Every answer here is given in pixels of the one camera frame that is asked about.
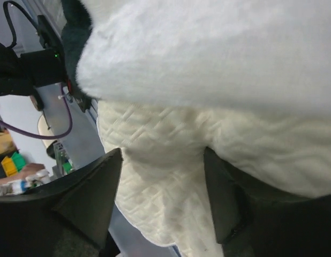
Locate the cream yellow pillow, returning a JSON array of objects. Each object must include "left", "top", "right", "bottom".
[{"left": 96, "top": 101, "right": 331, "bottom": 256}]

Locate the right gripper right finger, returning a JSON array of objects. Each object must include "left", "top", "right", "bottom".
[{"left": 204, "top": 148, "right": 331, "bottom": 256}]

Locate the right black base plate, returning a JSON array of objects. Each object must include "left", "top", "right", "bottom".
[{"left": 19, "top": 15, "right": 92, "bottom": 112}]

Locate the black white checkered pillowcase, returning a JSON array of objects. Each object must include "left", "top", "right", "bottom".
[{"left": 61, "top": 1, "right": 331, "bottom": 117}]

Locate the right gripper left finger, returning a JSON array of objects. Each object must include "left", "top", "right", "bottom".
[{"left": 0, "top": 148, "right": 123, "bottom": 256}]

